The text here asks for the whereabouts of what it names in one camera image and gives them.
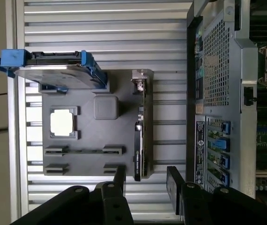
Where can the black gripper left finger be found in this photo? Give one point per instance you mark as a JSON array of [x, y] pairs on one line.
[[114, 211]]

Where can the silver CPU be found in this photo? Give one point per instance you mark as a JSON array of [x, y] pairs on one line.
[[62, 123]]

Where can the grey parts rack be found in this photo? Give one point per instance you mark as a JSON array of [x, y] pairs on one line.
[[93, 136]]

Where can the blue expansion slot clip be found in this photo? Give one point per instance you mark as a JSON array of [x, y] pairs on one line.
[[229, 127], [221, 144], [227, 161], [227, 179]]

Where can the hard disk in blue carrier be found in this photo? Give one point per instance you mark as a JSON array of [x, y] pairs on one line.
[[54, 75]]

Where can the graphics card with black shroud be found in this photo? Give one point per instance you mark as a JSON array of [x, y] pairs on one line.
[[139, 145]]

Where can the open black PC case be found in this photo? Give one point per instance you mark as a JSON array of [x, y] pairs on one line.
[[241, 35]]

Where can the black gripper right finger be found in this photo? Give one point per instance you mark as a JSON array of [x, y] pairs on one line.
[[194, 206]]

